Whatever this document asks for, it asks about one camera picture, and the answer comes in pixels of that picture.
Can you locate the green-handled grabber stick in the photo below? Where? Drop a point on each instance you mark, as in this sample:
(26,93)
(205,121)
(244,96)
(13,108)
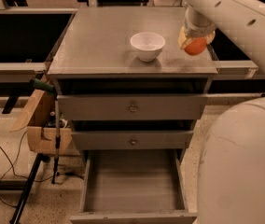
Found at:
(44,86)

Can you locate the grey top drawer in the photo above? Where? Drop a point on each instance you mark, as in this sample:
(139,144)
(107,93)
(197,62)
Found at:
(132,107)

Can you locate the grey open bottom drawer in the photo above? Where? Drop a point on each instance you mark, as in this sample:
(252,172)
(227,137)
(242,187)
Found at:
(133,187)

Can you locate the brown cardboard box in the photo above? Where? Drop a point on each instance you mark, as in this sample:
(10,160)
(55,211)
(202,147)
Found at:
(34,117)

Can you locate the grey drawer cabinet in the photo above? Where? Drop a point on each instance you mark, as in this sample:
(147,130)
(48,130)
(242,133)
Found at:
(96,57)

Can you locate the white ceramic bowl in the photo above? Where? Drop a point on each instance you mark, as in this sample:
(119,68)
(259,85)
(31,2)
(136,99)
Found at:
(147,46)

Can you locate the black stand leg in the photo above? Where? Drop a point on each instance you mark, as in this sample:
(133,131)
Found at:
(26,191)

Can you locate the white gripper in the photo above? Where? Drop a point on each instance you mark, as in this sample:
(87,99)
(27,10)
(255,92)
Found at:
(198,32)

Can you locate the grey middle drawer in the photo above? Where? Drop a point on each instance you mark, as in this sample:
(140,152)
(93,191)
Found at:
(118,140)

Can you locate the orange fruit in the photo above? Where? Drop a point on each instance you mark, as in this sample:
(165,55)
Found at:
(196,47)

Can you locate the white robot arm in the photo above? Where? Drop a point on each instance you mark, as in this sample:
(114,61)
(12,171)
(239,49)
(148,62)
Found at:
(231,173)

